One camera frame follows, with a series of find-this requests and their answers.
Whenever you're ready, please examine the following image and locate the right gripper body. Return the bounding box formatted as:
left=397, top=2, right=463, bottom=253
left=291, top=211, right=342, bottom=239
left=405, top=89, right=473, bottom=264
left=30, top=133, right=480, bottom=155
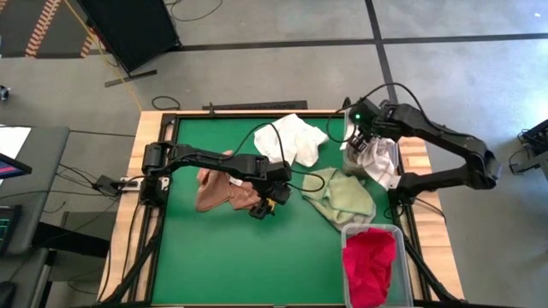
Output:
left=348, top=98, right=389, bottom=140

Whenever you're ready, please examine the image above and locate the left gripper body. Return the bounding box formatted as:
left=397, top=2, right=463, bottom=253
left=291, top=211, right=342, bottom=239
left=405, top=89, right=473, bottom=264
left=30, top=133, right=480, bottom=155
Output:
left=256, top=169, right=293, bottom=206

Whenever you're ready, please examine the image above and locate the white plaid towel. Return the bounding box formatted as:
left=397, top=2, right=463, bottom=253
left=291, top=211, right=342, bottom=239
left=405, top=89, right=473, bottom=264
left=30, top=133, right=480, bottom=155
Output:
left=340, top=121, right=400, bottom=192

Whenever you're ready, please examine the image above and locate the clear plastic bin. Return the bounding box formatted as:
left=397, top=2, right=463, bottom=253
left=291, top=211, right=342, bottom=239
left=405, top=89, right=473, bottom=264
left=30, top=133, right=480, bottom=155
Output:
left=341, top=222, right=414, bottom=308
left=341, top=109, right=402, bottom=180

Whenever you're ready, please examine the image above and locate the dusty pink towel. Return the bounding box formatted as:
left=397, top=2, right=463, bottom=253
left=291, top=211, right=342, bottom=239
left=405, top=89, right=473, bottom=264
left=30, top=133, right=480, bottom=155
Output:
left=195, top=150, right=262, bottom=214

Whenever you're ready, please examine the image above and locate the plain white towel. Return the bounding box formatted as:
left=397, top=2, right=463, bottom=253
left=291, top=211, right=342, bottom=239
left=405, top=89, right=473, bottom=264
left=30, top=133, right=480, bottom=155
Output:
left=253, top=113, right=330, bottom=168

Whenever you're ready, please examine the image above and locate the light green towel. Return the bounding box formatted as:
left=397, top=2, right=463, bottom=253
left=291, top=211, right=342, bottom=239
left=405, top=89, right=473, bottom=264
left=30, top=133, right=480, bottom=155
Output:
left=301, top=167, right=377, bottom=232

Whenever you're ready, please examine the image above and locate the red towel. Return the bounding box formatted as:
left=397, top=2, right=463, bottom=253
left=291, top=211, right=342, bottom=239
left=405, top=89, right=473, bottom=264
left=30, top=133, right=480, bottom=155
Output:
left=342, top=256, right=393, bottom=308
left=342, top=228, right=397, bottom=283

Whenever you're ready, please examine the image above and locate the green table mat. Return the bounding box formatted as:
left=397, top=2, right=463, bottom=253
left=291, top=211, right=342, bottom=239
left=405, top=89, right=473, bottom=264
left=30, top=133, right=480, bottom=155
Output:
left=152, top=115, right=394, bottom=305

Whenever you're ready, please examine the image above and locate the black bar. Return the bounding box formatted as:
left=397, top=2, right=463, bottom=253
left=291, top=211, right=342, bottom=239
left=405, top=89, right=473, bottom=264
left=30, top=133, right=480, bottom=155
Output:
left=202, top=100, right=309, bottom=111

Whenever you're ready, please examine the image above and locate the wooden table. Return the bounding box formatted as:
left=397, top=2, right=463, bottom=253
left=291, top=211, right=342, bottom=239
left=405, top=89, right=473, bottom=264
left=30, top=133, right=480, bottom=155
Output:
left=97, top=110, right=466, bottom=305

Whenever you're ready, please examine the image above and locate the black equipment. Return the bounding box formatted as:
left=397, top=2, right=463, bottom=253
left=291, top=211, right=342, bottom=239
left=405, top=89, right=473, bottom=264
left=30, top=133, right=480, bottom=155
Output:
left=507, top=118, right=548, bottom=181

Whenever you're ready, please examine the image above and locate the black partition panel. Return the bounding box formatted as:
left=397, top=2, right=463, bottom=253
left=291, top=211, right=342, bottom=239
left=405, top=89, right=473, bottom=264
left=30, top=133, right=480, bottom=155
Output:
left=76, top=0, right=181, bottom=88

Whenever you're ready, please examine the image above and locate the grey desk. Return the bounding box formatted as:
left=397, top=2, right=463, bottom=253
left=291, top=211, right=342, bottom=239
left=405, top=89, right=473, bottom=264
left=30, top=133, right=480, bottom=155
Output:
left=0, top=125, right=72, bottom=258

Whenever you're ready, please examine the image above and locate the computer monitor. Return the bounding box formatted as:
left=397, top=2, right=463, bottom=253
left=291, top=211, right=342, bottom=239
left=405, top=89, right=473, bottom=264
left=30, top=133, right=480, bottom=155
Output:
left=0, top=152, right=33, bottom=180

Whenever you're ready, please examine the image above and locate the black control device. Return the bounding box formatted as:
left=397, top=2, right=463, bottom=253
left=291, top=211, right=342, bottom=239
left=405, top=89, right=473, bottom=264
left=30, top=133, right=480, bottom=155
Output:
left=0, top=204, right=23, bottom=256

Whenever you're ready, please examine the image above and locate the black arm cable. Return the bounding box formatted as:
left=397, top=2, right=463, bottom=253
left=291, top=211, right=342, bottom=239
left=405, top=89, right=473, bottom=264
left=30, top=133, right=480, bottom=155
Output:
left=230, top=122, right=327, bottom=193
left=325, top=81, right=426, bottom=145

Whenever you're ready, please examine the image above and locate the black table frame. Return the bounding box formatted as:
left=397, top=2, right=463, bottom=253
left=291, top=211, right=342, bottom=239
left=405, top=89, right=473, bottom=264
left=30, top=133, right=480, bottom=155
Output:
left=92, top=109, right=472, bottom=308

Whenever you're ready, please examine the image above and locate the black floor cable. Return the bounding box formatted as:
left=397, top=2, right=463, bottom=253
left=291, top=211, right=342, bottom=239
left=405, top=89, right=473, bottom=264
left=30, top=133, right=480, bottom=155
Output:
left=152, top=95, right=182, bottom=111
left=164, top=0, right=224, bottom=22

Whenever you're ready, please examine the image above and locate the yellow cable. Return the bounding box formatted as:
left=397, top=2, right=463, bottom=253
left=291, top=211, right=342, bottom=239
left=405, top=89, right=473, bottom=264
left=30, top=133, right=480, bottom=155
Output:
left=63, top=0, right=143, bottom=112

